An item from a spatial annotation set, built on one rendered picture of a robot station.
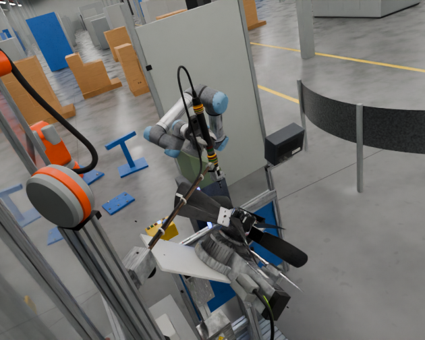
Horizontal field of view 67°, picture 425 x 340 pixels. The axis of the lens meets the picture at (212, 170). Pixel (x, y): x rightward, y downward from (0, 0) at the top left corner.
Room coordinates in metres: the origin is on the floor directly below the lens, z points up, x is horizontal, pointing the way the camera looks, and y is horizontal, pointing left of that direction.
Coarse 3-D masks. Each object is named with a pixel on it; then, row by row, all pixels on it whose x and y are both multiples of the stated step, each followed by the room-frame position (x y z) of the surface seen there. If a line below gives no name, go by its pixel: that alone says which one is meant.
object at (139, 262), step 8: (136, 248) 0.81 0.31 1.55; (144, 248) 0.80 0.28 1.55; (128, 256) 0.78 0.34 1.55; (136, 256) 0.77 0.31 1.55; (144, 256) 0.76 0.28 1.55; (152, 256) 0.79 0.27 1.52; (128, 264) 0.75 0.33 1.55; (136, 264) 0.74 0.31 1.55; (144, 264) 0.75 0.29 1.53; (152, 264) 0.77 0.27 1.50; (128, 272) 0.71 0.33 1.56; (136, 272) 0.72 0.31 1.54; (144, 272) 0.74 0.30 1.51; (136, 280) 0.72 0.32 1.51; (144, 280) 0.73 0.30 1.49
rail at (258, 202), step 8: (264, 192) 1.82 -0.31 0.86; (272, 192) 1.81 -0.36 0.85; (256, 200) 1.75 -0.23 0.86; (264, 200) 1.78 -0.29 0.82; (272, 200) 1.80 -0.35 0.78; (248, 208) 1.72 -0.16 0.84; (256, 208) 1.75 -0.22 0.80; (216, 224) 1.63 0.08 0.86; (200, 232) 1.60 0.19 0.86; (208, 232) 1.61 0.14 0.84; (192, 240) 1.55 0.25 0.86
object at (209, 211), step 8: (184, 184) 1.33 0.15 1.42; (176, 192) 1.26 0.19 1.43; (184, 192) 1.27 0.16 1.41; (192, 192) 1.28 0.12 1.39; (200, 192) 1.30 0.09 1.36; (176, 200) 1.21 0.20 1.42; (192, 200) 1.23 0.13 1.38; (200, 200) 1.24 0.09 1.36; (208, 200) 1.26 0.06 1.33; (184, 208) 1.18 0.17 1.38; (192, 208) 1.19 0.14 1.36; (200, 208) 1.20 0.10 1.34; (208, 208) 1.22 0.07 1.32; (216, 208) 1.23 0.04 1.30; (184, 216) 1.14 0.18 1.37; (192, 216) 1.16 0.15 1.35; (200, 216) 1.17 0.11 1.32; (208, 216) 1.18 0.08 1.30; (216, 216) 1.19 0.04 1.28
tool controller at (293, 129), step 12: (276, 132) 1.90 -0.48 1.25; (288, 132) 1.88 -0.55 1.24; (300, 132) 1.86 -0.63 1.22; (264, 144) 1.89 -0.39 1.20; (276, 144) 1.79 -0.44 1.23; (288, 144) 1.83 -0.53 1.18; (300, 144) 1.89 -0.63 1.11; (264, 156) 1.91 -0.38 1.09; (276, 156) 1.81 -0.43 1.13; (288, 156) 1.86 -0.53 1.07
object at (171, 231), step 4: (160, 224) 1.53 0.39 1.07; (172, 224) 1.49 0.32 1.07; (152, 228) 1.51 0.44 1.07; (156, 228) 1.50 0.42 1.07; (168, 228) 1.48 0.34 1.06; (172, 228) 1.49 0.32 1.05; (176, 228) 1.50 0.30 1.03; (148, 232) 1.48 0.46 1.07; (152, 232) 1.47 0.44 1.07; (156, 232) 1.46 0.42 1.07; (168, 232) 1.48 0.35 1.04; (172, 232) 1.48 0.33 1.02; (176, 232) 1.49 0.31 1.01; (152, 236) 1.44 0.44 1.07; (164, 236) 1.46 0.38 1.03; (168, 236) 1.47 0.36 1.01; (172, 236) 1.48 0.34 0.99
